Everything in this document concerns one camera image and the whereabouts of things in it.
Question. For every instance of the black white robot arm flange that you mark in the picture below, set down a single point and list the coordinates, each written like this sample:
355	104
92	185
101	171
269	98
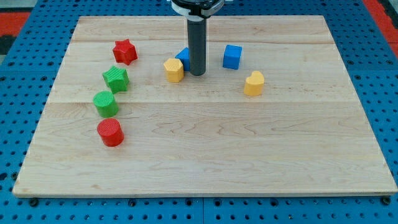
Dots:
197	10

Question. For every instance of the blue triangle block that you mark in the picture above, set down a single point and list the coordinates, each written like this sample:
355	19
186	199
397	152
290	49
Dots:
184	57

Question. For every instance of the yellow heart block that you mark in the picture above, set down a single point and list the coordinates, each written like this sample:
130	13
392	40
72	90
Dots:
254	84

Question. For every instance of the yellow hexagon block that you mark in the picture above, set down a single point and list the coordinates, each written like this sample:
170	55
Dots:
174	70

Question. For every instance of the blue cube block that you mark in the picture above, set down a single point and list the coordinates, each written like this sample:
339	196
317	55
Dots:
232	56

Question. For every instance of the wooden board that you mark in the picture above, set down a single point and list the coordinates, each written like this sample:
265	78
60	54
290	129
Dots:
306	135

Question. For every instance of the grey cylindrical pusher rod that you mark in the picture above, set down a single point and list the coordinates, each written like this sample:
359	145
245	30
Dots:
196	30

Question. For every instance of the green star block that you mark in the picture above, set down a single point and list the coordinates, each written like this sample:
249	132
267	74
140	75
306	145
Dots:
116	79

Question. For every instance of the red cylinder block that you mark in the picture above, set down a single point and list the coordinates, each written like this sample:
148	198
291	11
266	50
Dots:
110	132

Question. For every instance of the green cylinder block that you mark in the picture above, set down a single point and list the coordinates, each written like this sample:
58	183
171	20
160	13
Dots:
105	104

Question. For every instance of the red star block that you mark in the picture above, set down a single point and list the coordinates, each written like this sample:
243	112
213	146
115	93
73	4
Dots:
125	52

